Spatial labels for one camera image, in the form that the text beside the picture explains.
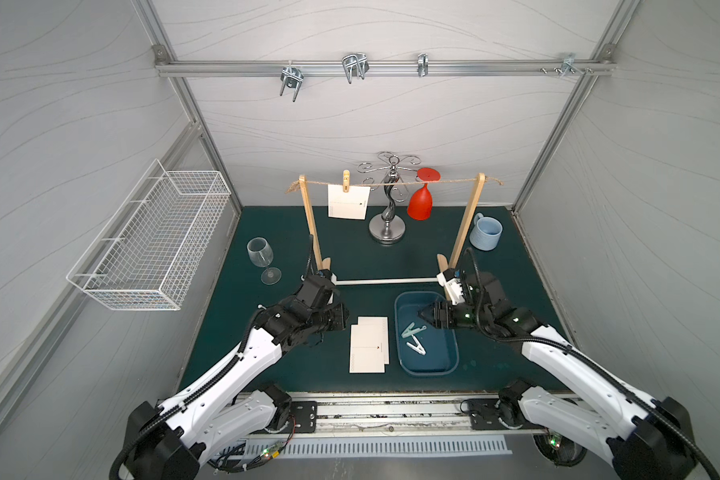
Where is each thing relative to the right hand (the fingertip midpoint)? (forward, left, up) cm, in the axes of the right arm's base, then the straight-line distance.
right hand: (424, 311), depth 78 cm
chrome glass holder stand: (+41, +9, -13) cm, 44 cm away
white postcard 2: (+3, +12, -15) cm, 19 cm away
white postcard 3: (+17, +20, +22) cm, 34 cm away
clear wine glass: (+17, +49, 0) cm, 52 cm away
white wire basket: (+3, +67, +19) cm, 69 cm away
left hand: (-2, +22, +1) cm, 22 cm away
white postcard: (-6, +15, -14) cm, 21 cm away
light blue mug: (+35, -25, -8) cm, 43 cm away
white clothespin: (-5, +1, -12) cm, 13 cm away
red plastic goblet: (+36, 0, +6) cm, 37 cm away
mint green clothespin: (0, +3, -12) cm, 12 cm away
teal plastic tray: (-4, -6, -13) cm, 15 cm away
